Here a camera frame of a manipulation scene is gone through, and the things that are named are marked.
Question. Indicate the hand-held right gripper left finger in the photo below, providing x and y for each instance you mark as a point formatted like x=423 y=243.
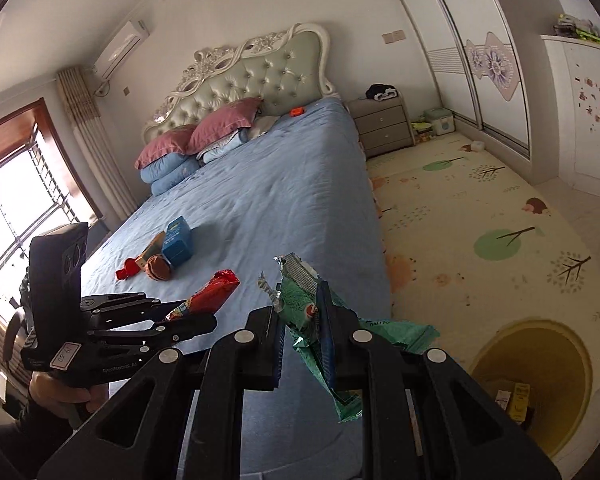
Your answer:
x=260 y=345

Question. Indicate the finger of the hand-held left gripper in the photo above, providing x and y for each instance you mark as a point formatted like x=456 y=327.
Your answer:
x=180 y=327
x=120 y=302

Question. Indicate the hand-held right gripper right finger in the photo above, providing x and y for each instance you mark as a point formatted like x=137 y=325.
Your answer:
x=326 y=330

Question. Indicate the green snack wrapper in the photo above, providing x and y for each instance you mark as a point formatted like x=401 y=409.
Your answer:
x=300 y=305

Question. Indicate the red snack wrapper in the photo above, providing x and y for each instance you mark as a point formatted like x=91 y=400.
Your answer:
x=215 y=290

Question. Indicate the yellow round bin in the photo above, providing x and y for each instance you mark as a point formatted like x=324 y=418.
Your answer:
x=555 y=360

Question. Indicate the person's left forearm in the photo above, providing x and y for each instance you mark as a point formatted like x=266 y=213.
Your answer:
x=30 y=440

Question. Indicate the person's left hand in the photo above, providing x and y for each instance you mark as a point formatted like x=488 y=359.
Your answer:
x=55 y=395

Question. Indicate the red cloth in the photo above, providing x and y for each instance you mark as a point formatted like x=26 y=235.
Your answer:
x=127 y=270

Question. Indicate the orange brown sock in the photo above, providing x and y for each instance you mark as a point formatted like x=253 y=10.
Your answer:
x=158 y=267

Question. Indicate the orange box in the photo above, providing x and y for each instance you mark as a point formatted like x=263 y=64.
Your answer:
x=152 y=247

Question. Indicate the blue box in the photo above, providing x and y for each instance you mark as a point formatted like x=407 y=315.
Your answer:
x=177 y=240

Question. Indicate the folded blue quilt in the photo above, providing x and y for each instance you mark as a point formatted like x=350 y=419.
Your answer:
x=167 y=174

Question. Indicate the beige curtain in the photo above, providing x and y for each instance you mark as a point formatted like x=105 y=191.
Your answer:
x=100 y=145

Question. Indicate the pink pillow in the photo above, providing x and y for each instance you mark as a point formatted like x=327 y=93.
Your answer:
x=165 y=145
x=227 y=122

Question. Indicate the printed play mat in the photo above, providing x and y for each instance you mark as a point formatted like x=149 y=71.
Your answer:
x=455 y=210

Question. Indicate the folded pale quilt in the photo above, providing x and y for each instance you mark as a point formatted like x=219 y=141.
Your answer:
x=225 y=149

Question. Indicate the white cloth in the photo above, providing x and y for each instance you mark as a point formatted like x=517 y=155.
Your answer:
x=262 y=127

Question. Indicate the grey nightstand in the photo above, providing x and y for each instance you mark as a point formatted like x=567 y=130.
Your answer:
x=385 y=125

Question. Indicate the small orange item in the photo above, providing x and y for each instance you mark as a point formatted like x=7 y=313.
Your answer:
x=296 y=111

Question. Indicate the yellow green items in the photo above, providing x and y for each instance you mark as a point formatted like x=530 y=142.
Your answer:
x=421 y=129

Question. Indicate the small white item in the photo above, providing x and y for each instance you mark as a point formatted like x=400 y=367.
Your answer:
x=476 y=146

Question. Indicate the white storage box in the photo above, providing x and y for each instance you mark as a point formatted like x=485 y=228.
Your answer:
x=440 y=121

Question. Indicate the white air conditioner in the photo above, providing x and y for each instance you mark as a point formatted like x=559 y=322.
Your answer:
x=120 y=50

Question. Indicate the dark clothes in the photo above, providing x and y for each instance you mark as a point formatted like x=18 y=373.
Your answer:
x=381 y=91

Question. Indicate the white sliding wardrobe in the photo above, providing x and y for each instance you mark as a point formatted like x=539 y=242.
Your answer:
x=480 y=35

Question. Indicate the white cabinet with stickers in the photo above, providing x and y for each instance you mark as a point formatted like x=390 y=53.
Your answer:
x=585 y=120

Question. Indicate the green items on cabinet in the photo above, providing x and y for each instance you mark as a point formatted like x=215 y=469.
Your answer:
x=577 y=27

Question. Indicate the window with wooden frame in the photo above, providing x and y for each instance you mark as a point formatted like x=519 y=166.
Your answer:
x=25 y=185

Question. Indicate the wall switch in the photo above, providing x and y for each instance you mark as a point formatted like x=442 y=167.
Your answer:
x=393 y=36

